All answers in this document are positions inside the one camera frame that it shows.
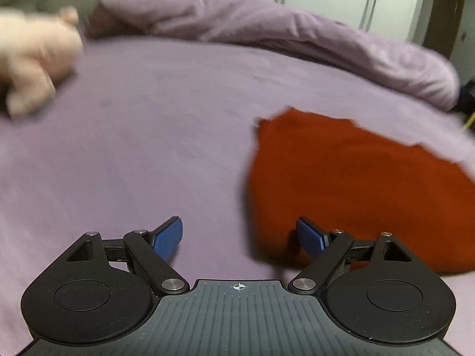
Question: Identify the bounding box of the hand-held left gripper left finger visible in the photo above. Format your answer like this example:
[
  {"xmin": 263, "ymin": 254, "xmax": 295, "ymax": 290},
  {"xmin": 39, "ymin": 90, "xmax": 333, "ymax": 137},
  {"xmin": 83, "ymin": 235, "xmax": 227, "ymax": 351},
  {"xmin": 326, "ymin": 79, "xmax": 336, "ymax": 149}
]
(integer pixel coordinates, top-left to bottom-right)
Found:
[{"xmin": 67, "ymin": 216, "xmax": 191, "ymax": 295}]

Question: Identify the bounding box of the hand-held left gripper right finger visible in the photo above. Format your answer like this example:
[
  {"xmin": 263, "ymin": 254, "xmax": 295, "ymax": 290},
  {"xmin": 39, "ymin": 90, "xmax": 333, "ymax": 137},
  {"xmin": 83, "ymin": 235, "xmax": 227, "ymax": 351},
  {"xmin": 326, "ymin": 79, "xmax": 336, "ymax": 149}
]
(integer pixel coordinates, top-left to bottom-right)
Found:
[{"xmin": 288, "ymin": 217, "xmax": 413, "ymax": 295}]

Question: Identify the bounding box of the red buttoned knit cardigan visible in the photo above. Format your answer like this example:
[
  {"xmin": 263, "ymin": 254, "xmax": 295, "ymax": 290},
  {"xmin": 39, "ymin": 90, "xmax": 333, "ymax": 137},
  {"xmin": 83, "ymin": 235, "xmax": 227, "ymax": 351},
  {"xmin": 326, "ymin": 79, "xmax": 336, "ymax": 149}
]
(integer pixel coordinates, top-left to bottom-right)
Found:
[{"xmin": 246, "ymin": 106, "xmax": 475, "ymax": 276}]

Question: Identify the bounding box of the dark clothes heap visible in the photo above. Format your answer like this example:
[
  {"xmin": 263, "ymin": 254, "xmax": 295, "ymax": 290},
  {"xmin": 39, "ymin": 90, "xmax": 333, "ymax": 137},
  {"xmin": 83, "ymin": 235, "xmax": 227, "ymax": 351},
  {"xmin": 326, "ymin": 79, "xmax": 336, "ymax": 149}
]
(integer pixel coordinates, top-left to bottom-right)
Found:
[{"xmin": 456, "ymin": 80, "xmax": 475, "ymax": 114}]

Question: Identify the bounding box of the lilac bed sheet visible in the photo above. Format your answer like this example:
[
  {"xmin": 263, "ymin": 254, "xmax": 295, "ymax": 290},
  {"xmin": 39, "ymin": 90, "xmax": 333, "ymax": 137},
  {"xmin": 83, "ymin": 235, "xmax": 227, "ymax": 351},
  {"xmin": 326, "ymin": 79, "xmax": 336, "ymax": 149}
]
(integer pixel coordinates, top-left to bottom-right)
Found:
[{"xmin": 0, "ymin": 35, "xmax": 475, "ymax": 342}]

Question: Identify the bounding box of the rolled lilac duvet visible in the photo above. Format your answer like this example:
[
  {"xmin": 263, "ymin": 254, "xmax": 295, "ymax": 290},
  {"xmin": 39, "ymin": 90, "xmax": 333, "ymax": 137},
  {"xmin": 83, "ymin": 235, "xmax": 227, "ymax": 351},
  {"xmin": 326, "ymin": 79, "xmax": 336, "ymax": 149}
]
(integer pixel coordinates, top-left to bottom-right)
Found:
[{"xmin": 86, "ymin": 0, "xmax": 461, "ymax": 111}]

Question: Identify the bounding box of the pink plush toy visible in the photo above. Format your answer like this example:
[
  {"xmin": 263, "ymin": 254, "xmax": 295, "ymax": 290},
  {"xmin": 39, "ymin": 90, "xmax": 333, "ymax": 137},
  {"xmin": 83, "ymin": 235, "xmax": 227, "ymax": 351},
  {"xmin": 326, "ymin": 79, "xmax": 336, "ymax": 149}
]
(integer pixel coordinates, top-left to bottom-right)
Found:
[{"xmin": 0, "ymin": 5, "xmax": 84, "ymax": 118}]

